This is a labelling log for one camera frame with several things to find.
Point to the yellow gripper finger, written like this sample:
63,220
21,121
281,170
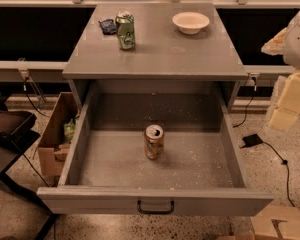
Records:
275,46
287,108

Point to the orange soda can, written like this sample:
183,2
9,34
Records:
153,141

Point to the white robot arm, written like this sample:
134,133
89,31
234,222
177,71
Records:
291,53

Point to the grey cabinet counter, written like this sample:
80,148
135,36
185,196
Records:
161,51

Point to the green soda can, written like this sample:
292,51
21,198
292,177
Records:
125,30

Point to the open grey top drawer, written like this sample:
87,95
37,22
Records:
106,170

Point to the black power adapter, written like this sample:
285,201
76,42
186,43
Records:
252,140

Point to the white ceramic bowl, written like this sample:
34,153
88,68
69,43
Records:
190,23

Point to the cardboard box bottom right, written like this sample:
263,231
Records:
272,223

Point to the blue snack bag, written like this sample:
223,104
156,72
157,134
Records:
107,26

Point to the green bag in box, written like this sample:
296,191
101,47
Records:
69,130

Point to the brown cardboard box left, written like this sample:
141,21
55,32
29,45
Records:
52,149

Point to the black side table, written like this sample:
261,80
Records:
16,137

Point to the black drawer handle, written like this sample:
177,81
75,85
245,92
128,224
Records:
147,208

